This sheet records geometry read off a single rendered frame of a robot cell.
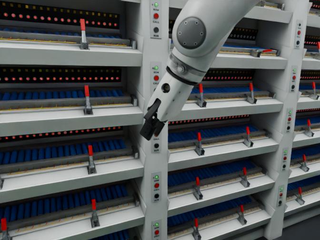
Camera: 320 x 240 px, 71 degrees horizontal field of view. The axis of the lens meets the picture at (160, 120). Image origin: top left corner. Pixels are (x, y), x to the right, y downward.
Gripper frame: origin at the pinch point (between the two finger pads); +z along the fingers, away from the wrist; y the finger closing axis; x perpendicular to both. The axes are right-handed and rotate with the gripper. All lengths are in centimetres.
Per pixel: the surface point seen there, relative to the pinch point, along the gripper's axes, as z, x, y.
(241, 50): -22, 3, 60
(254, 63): -20, -4, 60
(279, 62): -25, -12, 72
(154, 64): -6.7, 18.4, 22.1
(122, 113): 10.6, 16.6, 12.5
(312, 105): -14, -37, 93
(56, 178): 33.4, 17.8, -5.7
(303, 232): 44, -78, 87
